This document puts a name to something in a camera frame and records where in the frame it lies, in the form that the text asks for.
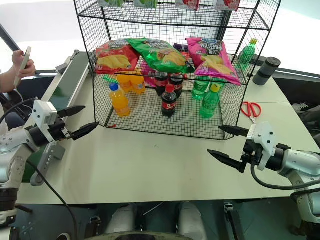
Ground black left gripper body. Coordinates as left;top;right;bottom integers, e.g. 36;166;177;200
48;116;74;144

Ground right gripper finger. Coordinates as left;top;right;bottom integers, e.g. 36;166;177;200
207;148;247;174
218;125;251;137

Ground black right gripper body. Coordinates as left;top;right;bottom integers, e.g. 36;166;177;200
240;137;264;166

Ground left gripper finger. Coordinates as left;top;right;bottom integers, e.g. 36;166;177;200
57;105;87;119
70;122;100;142

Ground white smartphone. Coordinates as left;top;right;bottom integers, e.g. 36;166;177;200
13;46;33;87

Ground person hand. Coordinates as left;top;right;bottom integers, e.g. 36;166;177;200
11;50;37;76

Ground green soda bottle yellow cap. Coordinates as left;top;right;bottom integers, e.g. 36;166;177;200
199;83;222;119

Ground orange soda bottle blue cap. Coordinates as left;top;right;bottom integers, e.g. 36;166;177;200
108;82;132;118

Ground green snack packet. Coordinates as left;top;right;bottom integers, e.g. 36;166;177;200
102;74;120;85

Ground black table clamp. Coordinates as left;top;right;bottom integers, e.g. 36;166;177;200
84;215;102;240
223;201;246;240

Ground red potato chips bag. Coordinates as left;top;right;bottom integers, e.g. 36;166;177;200
94;39;141;76

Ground grey cylindrical flask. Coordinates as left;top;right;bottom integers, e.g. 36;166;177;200
252;56;282;87

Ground black sneaker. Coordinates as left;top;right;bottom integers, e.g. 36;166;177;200
291;101;312;115

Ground cola bottle red cap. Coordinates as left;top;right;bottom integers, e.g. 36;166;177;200
160;83;179;119

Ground pink potato chips bag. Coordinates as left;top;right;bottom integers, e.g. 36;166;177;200
185;37;242;86

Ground magenta snack bag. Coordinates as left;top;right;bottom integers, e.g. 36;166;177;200
140;59;158;88

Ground dark slanted bar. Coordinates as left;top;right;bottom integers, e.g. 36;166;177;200
0;23;21;52

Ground purple snack packet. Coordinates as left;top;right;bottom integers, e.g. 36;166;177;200
172;42;190;52

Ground green potato chips bag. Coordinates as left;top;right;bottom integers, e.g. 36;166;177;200
125;37;196;75

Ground dark rounded robot torso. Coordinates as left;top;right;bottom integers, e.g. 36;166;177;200
94;230;196;240

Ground green snack bag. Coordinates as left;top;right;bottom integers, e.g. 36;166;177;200
98;0;125;8
133;0;159;9

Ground red snack bag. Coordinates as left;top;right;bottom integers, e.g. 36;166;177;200
174;0;201;11
215;0;241;12

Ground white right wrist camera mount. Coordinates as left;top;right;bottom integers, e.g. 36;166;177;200
245;121;277;172

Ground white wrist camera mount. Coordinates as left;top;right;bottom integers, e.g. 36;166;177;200
245;121;277;172
32;99;59;144

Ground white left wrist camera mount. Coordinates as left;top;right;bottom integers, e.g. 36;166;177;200
32;99;59;144

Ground red handled scissors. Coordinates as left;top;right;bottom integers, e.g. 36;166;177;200
240;100;262;125

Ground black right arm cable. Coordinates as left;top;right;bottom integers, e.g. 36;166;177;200
250;161;320;202

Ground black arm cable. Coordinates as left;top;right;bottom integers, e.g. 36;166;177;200
250;161;320;202
0;97;79;240

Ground white phone cable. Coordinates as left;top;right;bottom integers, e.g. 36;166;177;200
14;84;25;103

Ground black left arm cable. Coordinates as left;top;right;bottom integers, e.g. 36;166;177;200
0;97;79;240

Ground black wire mesh rack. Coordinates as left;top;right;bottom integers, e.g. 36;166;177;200
73;0;283;141

